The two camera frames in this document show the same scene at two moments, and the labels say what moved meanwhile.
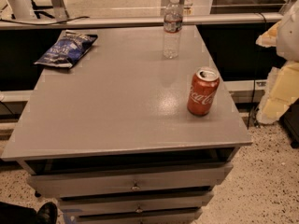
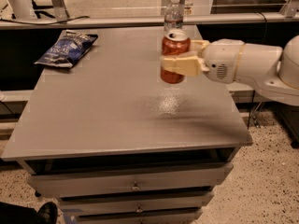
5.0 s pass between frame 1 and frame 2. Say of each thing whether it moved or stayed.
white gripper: moved
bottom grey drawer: stayed
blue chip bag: stayed
